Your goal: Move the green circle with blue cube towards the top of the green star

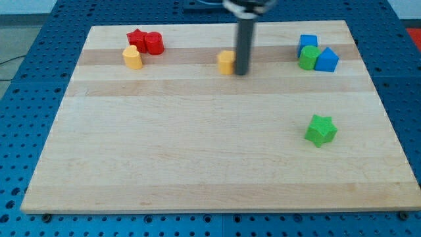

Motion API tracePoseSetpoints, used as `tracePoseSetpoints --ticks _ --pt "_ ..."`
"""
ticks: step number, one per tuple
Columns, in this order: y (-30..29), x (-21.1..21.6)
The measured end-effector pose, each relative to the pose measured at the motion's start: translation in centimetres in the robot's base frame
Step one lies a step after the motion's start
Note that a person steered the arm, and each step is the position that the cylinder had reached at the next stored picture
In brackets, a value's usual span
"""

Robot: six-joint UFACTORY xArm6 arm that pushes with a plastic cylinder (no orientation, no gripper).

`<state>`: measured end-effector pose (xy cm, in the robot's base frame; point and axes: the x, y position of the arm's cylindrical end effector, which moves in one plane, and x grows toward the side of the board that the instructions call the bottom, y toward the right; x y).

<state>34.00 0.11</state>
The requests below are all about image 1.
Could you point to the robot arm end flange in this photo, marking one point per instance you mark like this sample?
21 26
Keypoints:
248 9

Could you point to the red star block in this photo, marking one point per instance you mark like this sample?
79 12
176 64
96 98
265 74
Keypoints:
137 38

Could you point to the green star block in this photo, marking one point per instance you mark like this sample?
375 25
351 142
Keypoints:
321 130

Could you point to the blue cube block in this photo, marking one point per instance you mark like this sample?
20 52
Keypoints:
306 40

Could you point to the wooden board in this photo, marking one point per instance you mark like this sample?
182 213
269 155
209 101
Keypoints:
179 137

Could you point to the yellow hexagon block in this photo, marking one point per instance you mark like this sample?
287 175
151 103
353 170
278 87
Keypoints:
226 62

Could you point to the red cylinder block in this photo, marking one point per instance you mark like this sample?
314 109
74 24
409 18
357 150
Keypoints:
154 43

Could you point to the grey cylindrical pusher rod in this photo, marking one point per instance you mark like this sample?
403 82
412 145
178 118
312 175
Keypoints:
244 39

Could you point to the yellow heart block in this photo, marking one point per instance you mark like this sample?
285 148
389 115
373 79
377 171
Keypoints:
132 57

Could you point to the green cylinder block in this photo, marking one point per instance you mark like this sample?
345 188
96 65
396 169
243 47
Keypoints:
308 57

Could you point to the blue triangle block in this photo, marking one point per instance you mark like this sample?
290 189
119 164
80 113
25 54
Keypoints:
327 61

